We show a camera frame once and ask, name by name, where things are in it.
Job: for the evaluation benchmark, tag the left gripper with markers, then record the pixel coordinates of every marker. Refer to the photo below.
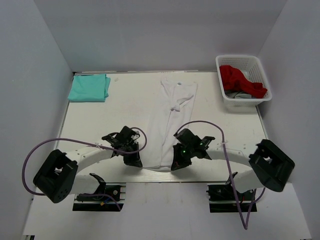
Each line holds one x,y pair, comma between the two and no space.
135,160

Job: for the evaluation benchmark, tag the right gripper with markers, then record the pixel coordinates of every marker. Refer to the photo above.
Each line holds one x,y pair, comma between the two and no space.
178,162

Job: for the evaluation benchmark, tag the white t-shirt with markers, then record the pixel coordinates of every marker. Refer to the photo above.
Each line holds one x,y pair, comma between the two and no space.
173,107

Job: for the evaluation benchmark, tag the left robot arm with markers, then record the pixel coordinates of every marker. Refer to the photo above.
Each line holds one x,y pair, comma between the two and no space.
60,174

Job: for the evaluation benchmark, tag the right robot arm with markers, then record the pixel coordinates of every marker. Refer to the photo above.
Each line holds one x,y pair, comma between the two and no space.
270,166

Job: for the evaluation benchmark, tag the grey t-shirt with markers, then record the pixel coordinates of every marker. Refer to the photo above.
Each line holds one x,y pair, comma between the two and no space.
237,95

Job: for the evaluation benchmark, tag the folded teal t-shirt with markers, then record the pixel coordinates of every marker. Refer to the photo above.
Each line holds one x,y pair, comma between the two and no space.
89,88

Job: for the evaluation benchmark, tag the red t-shirt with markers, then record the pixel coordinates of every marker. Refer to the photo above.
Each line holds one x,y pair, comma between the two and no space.
233,80

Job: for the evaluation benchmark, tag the white plastic basket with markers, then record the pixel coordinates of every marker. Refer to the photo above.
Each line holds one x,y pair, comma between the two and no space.
252,69

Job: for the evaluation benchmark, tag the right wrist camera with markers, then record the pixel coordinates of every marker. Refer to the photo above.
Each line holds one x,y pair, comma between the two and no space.
205,142

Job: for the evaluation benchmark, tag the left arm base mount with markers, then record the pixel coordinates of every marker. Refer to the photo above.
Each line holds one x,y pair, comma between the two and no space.
93,194

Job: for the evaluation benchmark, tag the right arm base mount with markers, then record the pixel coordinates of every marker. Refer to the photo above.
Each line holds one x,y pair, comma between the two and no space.
222,199

